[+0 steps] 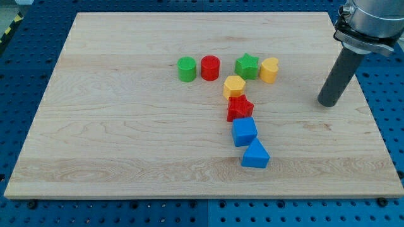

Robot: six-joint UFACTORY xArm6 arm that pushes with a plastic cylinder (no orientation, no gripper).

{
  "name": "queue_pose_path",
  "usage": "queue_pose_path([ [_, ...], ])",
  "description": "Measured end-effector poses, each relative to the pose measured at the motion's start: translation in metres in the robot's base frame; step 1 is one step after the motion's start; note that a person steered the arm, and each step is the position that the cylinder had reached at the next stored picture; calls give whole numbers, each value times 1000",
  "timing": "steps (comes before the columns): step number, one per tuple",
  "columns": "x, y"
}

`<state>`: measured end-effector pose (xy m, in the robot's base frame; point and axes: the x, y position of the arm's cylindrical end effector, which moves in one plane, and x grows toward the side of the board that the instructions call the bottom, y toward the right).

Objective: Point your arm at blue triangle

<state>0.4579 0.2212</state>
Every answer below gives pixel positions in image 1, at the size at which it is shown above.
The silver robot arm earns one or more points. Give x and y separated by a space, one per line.
365 26

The blue triangle block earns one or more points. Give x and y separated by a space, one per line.
255 156

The red star block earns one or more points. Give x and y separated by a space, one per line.
239 107

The yellow hexagon block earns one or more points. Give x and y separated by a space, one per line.
233 86

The blue cube block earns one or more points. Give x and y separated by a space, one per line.
244 131

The red cylinder block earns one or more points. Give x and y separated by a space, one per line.
210 67

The green cylinder block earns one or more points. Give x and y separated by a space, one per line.
186 67

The green star block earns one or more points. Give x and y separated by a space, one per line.
247 66

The yellow heart block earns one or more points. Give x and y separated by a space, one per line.
269 70

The light wooden board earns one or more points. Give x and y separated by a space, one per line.
116 122

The dark grey cylindrical pointer tool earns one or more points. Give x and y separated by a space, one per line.
339 77

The black and yellow hazard tape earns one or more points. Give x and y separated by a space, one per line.
11 30

